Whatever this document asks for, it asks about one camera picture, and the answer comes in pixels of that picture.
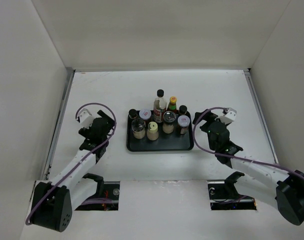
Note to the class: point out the silver-lid white powder jar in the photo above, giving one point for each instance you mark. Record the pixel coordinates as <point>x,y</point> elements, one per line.
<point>169,119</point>

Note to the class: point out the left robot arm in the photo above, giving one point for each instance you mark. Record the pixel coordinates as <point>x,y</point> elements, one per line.
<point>54,201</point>

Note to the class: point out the small black-cap spice bottle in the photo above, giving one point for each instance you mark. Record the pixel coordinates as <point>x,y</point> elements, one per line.
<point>182,110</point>

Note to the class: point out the red-label lid spice jar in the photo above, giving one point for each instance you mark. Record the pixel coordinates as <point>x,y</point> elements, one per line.
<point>183,123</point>

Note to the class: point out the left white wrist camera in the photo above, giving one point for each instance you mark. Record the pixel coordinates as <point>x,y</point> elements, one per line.
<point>85,118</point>

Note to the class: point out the yellow-cap white powder jar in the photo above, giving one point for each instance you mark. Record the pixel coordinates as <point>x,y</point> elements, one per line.
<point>152,131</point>

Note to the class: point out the tall black-cap sauce bottle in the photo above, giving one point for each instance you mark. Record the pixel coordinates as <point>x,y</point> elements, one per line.
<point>159,106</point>

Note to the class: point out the red-label lid brown jar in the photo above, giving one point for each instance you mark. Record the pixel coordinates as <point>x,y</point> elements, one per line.
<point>145,115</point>

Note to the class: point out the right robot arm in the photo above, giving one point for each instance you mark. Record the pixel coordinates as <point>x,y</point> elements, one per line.
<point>270,183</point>

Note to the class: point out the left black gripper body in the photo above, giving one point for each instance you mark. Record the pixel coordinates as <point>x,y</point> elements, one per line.
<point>110,123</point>

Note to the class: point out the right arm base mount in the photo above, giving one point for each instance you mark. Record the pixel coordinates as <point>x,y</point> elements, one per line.
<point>223,195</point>

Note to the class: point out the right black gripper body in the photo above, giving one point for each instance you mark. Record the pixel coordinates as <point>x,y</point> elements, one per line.
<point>209,117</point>

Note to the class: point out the small dark pepper bottle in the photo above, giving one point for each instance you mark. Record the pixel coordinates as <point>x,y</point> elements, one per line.
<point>133,114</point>

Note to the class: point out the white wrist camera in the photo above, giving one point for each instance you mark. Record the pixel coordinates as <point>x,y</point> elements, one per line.
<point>228,117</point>
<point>85,118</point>

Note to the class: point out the yellow-cap red sauce bottle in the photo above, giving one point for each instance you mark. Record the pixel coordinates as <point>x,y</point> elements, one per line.
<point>172,106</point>

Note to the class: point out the black-cap shaker jar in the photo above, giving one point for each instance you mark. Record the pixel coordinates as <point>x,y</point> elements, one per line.
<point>138,128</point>

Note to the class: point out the black plastic tray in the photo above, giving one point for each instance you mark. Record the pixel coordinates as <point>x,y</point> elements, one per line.
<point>165,142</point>

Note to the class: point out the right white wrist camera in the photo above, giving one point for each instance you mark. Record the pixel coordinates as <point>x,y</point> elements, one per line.
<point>228,117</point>

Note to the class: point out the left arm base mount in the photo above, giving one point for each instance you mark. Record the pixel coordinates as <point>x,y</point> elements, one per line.
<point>106,197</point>

